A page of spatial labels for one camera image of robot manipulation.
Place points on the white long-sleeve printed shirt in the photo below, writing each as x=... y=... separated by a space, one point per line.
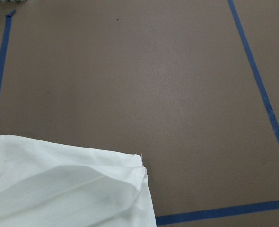
x=44 y=184

